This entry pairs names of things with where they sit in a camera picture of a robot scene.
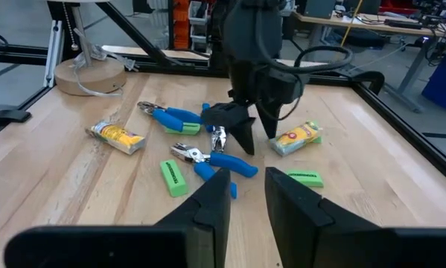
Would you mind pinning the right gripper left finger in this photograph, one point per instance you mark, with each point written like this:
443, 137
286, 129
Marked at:
193, 238

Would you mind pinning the orange parts drawer cabinet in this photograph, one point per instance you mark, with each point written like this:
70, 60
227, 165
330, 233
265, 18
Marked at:
181, 22

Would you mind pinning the blue bin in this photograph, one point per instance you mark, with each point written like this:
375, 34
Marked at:
444, 82

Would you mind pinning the green Ticonderoga eraser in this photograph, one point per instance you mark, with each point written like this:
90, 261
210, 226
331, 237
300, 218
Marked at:
173, 178
187, 129
306, 178

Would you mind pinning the white storage bins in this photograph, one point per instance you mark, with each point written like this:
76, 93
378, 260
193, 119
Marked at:
198, 18

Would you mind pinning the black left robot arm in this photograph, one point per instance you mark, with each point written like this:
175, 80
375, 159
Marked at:
252, 22

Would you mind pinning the wooden office desk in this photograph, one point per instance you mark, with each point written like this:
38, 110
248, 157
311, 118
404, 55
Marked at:
375, 26

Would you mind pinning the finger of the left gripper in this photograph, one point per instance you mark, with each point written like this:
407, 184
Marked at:
270, 115
241, 123

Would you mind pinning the black desk device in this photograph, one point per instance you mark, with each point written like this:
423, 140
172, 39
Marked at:
403, 24

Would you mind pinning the silver aluminium bracket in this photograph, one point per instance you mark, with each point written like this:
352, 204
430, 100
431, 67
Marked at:
54, 52

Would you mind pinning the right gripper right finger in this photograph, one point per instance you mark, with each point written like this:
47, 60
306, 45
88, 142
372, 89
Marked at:
319, 238

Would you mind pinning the black aluminium table frame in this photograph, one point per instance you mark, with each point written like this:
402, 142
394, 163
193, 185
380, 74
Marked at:
14, 56

